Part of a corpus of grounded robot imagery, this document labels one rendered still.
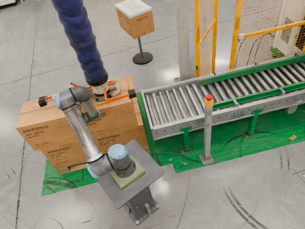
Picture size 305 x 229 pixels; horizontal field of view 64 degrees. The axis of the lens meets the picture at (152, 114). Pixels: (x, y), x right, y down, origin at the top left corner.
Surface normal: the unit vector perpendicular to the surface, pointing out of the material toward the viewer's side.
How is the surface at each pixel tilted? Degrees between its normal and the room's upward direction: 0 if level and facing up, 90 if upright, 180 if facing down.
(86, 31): 75
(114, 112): 90
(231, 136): 0
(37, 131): 90
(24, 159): 0
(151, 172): 0
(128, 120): 90
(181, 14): 88
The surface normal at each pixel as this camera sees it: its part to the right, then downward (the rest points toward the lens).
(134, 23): 0.48, 0.59
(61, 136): 0.18, 0.69
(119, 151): -0.12, -0.74
